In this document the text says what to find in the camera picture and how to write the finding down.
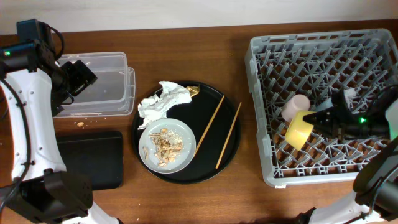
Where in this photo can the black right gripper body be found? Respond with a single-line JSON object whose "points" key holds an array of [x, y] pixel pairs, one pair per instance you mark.
{"points": [[358, 124]]}

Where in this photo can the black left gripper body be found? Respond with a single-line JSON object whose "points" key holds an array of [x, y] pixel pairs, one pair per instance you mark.
{"points": [[76, 79]]}

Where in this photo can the yellow bowl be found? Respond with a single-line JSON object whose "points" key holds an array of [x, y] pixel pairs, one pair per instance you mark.
{"points": [[299, 131]]}

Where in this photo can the pink cup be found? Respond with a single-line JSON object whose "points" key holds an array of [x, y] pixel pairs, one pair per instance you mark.
{"points": [[294, 105]]}

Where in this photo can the white napkin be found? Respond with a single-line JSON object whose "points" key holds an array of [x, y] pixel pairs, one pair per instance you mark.
{"points": [[155, 107]]}

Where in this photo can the wooden chopstick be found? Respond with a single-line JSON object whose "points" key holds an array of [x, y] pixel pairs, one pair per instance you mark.
{"points": [[208, 125], [228, 136]]}

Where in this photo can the food scraps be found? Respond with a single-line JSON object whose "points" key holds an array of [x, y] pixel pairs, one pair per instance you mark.
{"points": [[167, 147]]}

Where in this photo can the grey plate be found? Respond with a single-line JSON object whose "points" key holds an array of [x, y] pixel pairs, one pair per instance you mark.
{"points": [[189, 145]]}

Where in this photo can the gold foil wrapper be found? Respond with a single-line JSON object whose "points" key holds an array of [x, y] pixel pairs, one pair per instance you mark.
{"points": [[193, 90]]}

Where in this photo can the light blue cup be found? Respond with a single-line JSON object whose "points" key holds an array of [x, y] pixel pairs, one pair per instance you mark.
{"points": [[324, 105]]}

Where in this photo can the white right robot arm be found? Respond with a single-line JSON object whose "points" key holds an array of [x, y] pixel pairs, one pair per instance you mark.
{"points": [[374, 194]]}

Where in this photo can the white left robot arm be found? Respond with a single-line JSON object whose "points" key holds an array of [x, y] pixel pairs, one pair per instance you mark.
{"points": [[35, 86]]}

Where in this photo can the grey dishwasher rack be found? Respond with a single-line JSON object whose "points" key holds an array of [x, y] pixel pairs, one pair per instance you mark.
{"points": [[316, 65]]}

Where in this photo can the clear plastic bin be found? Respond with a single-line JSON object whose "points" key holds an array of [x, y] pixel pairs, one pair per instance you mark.
{"points": [[112, 94]]}

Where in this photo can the black rectangular bin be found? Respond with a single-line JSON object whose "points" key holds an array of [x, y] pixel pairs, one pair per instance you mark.
{"points": [[98, 156]]}

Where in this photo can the round black tray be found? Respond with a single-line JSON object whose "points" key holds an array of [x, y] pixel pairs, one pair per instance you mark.
{"points": [[197, 115]]}

